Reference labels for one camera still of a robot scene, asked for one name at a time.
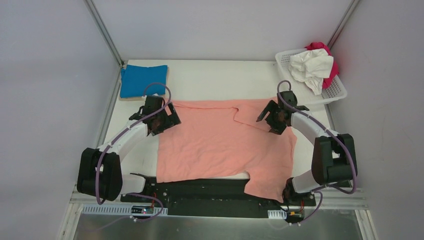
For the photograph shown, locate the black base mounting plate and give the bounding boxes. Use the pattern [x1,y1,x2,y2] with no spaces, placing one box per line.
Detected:
[120,177,316,219]

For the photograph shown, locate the electronics board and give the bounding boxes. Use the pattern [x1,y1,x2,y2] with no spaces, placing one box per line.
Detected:
[131,205,154,215]
[284,206,305,224]

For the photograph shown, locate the white plastic basket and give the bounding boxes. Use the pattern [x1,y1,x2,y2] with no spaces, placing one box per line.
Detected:
[275,48,348,105]

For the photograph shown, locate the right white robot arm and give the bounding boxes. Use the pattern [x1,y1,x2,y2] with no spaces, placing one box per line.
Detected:
[257,90,357,203]

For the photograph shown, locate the crumpled white t shirt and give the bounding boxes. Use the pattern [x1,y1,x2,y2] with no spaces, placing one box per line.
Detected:
[288,48,334,96]

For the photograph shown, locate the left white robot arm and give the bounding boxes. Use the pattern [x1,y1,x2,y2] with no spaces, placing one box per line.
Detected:
[76,95,181,205]

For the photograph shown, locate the left electronics board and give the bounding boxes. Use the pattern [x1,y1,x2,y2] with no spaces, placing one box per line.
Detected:
[131,205,154,215]

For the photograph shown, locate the right electronics board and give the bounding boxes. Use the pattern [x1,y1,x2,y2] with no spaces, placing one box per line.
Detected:
[284,206,305,224]

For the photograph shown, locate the aluminium frame rail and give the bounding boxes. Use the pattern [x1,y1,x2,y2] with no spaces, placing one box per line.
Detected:
[84,0,125,68]

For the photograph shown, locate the folded blue t shirt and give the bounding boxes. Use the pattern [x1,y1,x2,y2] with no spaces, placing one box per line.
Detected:
[119,64,169,99]

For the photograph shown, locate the magenta red t shirt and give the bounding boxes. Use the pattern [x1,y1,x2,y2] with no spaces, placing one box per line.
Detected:
[305,42,340,89]

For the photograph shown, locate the salmon pink t shirt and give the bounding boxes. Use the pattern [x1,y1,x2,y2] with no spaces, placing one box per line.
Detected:
[156,99,297,202]

